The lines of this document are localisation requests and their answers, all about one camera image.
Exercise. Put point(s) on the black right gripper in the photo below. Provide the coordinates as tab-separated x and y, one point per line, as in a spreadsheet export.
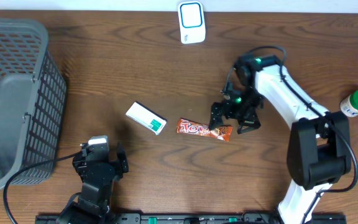
252	121

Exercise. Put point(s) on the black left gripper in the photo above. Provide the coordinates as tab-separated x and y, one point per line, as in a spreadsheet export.
115	167

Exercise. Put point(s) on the orange chocolate bar wrapper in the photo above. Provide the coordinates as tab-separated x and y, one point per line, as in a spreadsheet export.
185	126

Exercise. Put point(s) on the green lid jar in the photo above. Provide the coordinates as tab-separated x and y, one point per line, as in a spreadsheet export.
349	105

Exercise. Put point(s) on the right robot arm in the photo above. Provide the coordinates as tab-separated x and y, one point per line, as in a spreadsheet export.
318	150

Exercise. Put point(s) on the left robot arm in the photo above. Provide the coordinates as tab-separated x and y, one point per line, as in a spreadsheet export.
91	205

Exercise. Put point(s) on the white barcode scanner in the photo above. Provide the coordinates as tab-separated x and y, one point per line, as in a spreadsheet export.
191	22

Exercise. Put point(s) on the white green box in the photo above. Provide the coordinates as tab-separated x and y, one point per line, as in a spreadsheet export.
146	118

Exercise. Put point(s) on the grey plastic basket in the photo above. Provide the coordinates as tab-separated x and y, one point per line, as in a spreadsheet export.
33	96

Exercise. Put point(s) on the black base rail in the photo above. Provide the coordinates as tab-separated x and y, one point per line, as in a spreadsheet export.
249	217

